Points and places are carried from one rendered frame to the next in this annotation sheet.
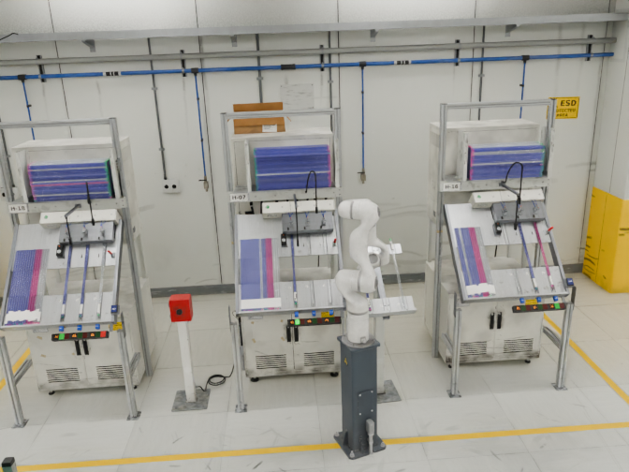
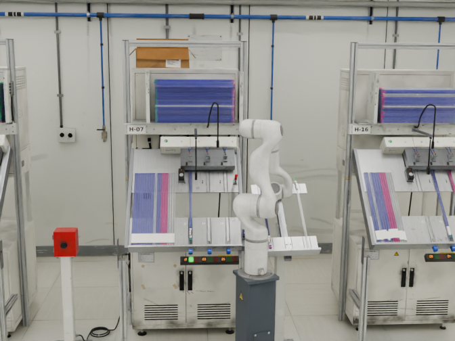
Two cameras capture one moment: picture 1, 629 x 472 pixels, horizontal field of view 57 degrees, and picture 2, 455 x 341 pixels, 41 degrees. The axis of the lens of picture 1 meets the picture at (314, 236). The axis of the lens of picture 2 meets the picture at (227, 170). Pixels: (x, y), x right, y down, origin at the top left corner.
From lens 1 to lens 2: 0.49 m
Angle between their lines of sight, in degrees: 7
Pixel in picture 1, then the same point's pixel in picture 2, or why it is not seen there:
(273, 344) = (164, 291)
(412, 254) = (321, 222)
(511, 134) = (424, 80)
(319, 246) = (219, 184)
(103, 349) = not seen: outside the picture
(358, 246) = (258, 166)
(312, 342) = (206, 291)
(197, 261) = (89, 218)
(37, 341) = not seen: outside the picture
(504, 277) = (416, 224)
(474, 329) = (384, 285)
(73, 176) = not seen: outside the picture
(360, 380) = (256, 318)
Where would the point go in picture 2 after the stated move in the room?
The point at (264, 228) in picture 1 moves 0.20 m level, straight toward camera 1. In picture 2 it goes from (161, 164) to (161, 170)
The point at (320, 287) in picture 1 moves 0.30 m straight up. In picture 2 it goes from (218, 225) to (218, 176)
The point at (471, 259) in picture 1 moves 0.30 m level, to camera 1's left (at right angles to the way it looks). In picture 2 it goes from (380, 204) to (332, 204)
